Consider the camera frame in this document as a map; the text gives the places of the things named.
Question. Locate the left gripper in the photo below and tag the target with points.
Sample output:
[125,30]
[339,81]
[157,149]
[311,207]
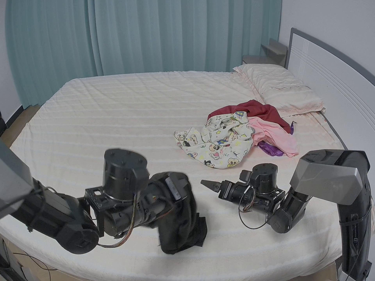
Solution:
[158,198]

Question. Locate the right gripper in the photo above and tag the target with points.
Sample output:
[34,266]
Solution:
[234,193]

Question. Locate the black T-shirt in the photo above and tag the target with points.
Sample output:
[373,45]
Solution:
[181,227]

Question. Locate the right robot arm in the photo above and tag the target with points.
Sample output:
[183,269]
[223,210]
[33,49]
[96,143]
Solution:
[328,174]

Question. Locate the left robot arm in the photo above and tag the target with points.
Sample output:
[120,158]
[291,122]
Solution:
[58,212]

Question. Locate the white printed pyjama top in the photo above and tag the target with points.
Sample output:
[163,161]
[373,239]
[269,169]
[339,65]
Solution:
[216,145]

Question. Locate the purple garment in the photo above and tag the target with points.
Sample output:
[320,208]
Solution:
[274,149]

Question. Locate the pink garment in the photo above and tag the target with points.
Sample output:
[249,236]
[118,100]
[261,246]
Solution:
[278,136]

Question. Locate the dark red garment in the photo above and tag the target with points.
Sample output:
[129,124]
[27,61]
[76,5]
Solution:
[263,111]

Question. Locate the bed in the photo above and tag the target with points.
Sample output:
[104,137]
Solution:
[117,113]

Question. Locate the cream pillow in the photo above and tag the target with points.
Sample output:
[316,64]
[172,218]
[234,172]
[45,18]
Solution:
[284,89]

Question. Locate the grey bedside table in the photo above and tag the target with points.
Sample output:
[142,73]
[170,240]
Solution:
[263,56]

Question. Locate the black chest of drawers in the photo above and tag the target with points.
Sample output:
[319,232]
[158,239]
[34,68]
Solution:
[2,121]

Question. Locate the blue-green curtain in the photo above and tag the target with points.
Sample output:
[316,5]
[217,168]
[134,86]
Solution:
[52,39]
[181,25]

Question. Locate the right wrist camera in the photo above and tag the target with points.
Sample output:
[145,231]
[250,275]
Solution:
[245,176]

